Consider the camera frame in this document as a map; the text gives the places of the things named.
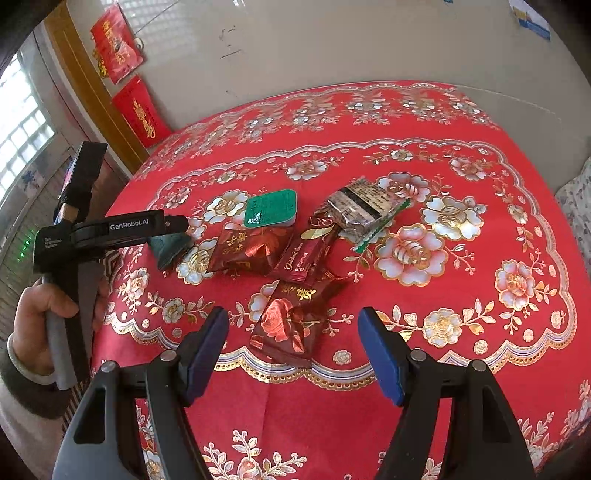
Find dark green packet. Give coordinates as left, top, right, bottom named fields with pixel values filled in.
left=147, top=232, right=193, bottom=271

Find red gold-lettered snack packet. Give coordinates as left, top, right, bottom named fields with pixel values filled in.
left=207, top=226, right=294, bottom=275

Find green sauce cup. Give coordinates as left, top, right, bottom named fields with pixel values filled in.
left=242, top=189, right=297, bottom=229

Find dark red chocolate packet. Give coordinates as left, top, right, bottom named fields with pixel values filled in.
left=270, top=215, right=341, bottom=284

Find red flower snack packet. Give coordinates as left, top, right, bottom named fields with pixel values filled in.
left=249, top=275, right=349, bottom=369

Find silver foil snack packet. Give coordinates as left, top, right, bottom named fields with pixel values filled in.
left=325, top=177, right=410, bottom=253

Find person's left hand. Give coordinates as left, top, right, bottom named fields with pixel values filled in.
left=12, top=280, right=79, bottom=376

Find bright window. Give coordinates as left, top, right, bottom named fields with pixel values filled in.
left=0, top=53, right=55, bottom=199

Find red floral tablecloth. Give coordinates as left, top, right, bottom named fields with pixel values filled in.
left=93, top=81, right=590, bottom=479

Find floral fabric cushion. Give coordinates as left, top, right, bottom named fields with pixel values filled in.
left=555, top=157, right=591, bottom=269

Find lower red wall banner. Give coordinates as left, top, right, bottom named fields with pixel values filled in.
left=112, top=75, right=171, bottom=149

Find red wall banner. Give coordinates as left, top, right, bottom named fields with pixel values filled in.
left=112, top=75, right=171, bottom=149
left=90, top=3, right=143, bottom=84

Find upper red wall banner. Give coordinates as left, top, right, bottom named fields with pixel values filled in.
left=90, top=3, right=143, bottom=84

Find yellow door frame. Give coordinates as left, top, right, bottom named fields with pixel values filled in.
left=43, top=1, right=148, bottom=176

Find white wall calendar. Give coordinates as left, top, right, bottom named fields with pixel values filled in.
left=508, top=0, right=551, bottom=41

